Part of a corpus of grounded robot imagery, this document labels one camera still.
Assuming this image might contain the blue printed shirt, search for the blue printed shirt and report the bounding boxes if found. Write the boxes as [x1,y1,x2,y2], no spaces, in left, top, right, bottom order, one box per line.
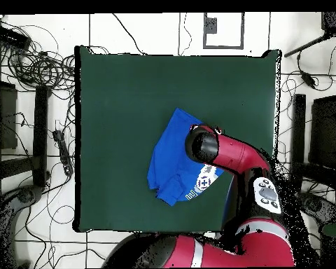
[146,107,225,207]

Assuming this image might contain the dark flat panel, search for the dark flat panel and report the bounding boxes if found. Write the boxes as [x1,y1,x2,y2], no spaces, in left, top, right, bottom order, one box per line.
[308,94,336,170]
[0,79,18,151]

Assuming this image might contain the dark green table cloth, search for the dark green table cloth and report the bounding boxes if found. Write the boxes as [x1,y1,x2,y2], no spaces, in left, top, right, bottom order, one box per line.
[72,45,283,235]

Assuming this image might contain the black power strip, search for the black power strip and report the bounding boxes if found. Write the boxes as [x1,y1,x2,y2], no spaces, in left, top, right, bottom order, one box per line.
[52,129,74,177]

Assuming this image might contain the black upright bar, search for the black upright bar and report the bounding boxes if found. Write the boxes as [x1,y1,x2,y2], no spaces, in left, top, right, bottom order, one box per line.
[289,93,307,194]
[32,85,49,188]

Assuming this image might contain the small grey square plate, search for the small grey square plate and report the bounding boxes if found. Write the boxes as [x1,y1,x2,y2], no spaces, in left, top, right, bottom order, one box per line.
[204,17,218,34]

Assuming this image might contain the black round stand base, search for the black round stand base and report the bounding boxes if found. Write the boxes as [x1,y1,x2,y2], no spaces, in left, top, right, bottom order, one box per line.
[16,185,43,205]
[294,191,336,225]

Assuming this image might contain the black power adapter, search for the black power adapter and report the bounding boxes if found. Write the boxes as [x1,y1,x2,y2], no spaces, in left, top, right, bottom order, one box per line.
[300,71,318,88]

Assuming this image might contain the black slanted rod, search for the black slanted rod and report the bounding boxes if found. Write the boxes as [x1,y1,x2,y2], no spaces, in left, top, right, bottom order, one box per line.
[283,32,330,58]

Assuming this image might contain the black electronics box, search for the black electronics box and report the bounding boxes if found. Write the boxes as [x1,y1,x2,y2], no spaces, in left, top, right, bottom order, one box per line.
[0,25,32,51]

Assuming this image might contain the black corner equipment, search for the black corner equipment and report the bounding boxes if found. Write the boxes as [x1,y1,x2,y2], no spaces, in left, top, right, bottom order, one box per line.
[321,11,336,36]

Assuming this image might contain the grey rectangular floor frame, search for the grey rectangular floor frame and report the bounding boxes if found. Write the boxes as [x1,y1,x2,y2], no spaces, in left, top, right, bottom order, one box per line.
[203,12,245,50]

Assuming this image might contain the tangled black cables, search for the tangled black cables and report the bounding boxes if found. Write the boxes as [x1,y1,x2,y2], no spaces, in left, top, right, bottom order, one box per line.
[0,16,77,99]

